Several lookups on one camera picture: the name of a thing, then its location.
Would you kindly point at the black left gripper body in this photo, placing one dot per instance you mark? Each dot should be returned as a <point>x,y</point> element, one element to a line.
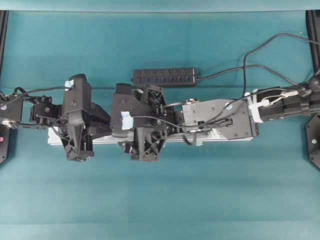
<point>77,147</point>

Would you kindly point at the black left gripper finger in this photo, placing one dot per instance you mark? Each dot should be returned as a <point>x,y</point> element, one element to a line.
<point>97,118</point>
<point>91,134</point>

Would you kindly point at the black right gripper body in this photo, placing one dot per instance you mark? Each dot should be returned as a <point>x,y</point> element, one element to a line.
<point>151,126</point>

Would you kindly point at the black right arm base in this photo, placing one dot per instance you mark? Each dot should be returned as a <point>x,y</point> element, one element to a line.
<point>312,140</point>

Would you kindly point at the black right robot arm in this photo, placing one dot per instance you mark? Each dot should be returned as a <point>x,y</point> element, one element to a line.
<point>235,118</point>

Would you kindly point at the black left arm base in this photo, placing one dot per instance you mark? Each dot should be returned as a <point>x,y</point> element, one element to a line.
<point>5,133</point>

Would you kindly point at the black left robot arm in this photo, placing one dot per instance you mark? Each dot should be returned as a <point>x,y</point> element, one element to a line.
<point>25,110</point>

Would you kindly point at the black multi-port USB hub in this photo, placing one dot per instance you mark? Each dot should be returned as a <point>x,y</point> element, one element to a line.
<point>165,77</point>

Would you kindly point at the silver aluminium extrusion rail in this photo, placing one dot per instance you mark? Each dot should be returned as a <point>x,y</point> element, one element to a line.
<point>212,136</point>

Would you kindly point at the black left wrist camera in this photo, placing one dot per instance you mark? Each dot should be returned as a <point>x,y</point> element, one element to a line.
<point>76,100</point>

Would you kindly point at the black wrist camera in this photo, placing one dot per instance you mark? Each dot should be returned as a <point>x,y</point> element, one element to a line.
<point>76,100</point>
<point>121,110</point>

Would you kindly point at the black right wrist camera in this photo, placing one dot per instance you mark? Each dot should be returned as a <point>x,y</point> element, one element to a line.
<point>121,110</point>

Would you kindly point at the black left frame post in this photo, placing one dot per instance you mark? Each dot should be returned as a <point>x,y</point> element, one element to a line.
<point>4,16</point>

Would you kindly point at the black frame post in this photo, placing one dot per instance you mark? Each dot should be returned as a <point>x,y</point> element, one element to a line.
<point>4,16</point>
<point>313,31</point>

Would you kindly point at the black right frame post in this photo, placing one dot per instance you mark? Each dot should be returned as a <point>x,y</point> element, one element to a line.
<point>313,31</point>

